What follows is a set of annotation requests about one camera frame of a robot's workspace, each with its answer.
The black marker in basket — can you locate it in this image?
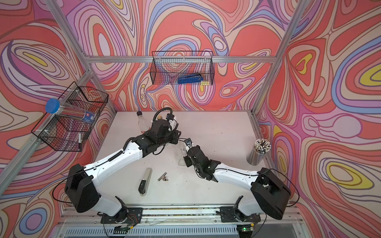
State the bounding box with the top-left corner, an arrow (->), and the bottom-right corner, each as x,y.
78,133 -> 82,151

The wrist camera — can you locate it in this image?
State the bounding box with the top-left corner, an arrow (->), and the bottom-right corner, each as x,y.
184,138 -> 193,149
166,113 -> 177,128

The black wire basket back wall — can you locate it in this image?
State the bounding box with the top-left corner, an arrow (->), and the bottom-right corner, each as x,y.
150,50 -> 215,86

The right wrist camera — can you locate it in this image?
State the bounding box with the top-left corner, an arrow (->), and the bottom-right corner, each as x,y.
184,138 -> 193,149

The clear tube with blue cap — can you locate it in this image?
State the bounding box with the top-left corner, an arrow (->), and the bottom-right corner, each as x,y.
45,99 -> 95,124

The blue plastic tool in basket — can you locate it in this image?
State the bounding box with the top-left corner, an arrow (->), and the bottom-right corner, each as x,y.
178,73 -> 203,84

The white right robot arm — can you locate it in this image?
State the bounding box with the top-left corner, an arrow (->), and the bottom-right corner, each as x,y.
184,145 -> 291,222

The black and beige flat tool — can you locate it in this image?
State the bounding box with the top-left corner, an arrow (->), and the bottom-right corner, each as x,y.
138,168 -> 152,196

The clear glass bottle black cap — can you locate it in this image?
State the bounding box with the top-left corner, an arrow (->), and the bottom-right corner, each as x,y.
137,111 -> 151,134

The black wire basket wall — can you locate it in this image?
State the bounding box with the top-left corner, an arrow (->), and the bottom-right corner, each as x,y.
150,50 -> 215,86
31,82 -> 109,152

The metal cup of pencils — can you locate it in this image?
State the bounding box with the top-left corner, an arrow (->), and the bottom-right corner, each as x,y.
247,138 -> 271,166

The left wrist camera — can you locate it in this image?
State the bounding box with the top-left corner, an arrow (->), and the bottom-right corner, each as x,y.
166,113 -> 177,128

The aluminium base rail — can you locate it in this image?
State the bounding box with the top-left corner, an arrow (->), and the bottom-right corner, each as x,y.
52,205 -> 308,238

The small metal clip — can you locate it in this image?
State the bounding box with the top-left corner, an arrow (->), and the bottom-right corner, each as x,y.
158,172 -> 167,181

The clear square bottle with cork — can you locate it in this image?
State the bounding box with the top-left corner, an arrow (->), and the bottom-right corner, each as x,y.
173,142 -> 187,167

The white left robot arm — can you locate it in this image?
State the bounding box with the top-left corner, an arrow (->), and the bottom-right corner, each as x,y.
64,119 -> 180,218

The black wire basket left wall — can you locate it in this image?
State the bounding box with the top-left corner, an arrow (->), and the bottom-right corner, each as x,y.
31,82 -> 109,152

